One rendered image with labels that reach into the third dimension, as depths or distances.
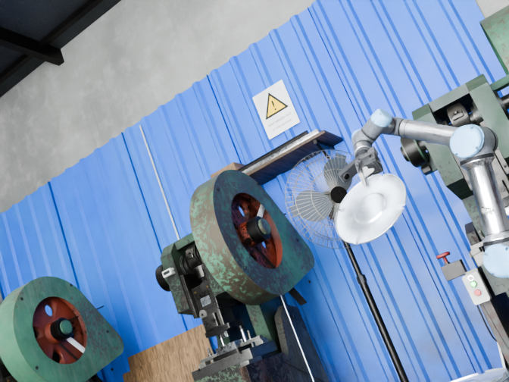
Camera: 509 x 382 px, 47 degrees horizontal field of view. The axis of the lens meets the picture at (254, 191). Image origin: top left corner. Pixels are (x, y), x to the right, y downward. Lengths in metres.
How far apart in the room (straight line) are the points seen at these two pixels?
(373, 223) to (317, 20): 3.06
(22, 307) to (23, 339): 0.22
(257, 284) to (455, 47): 2.26
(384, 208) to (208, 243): 1.42
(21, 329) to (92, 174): 2.11
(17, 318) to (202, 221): 1.62
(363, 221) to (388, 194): 0.13
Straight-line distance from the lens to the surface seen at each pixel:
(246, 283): 3.29
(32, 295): 4.49
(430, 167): 3.29
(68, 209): 6.16
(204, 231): 3.27
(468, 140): 2.16
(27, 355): 4.30
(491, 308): 2.84
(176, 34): 5.65
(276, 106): 4.83
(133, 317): 5.59
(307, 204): 3.35
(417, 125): 2.43
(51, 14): 6.17
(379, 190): 2.13
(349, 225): 2.12
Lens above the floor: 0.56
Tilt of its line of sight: 16 degrees up
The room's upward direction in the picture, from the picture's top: 21 degrees counter-clockwise
